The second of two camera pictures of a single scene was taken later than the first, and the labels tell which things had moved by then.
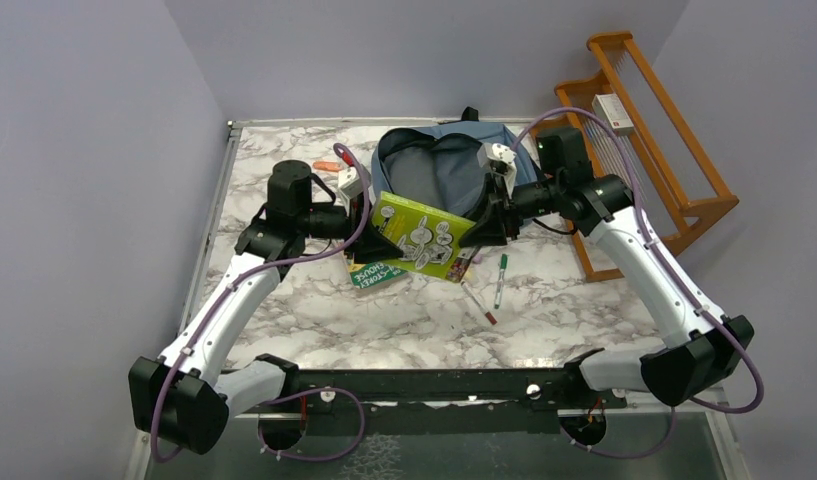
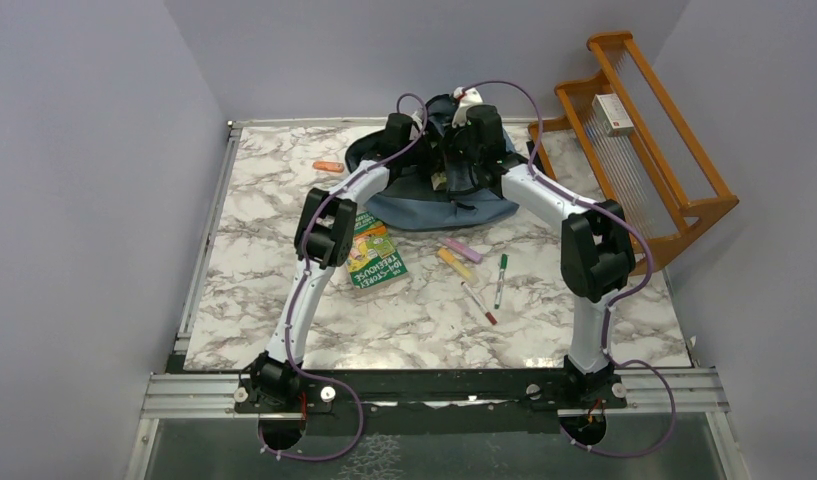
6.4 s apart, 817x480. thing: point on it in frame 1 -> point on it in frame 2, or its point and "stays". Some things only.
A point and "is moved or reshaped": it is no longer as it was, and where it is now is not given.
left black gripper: (373, 246) -> (431, 163)
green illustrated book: (427, 238) -> (439, 181)
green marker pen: (503, 264) stays
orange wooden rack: (631, 129) stays
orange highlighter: (327, 166) stays
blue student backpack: (439, 162) is moved or reshaped
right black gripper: (499, 214) -> (452, 134)
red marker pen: (489, 315) stays
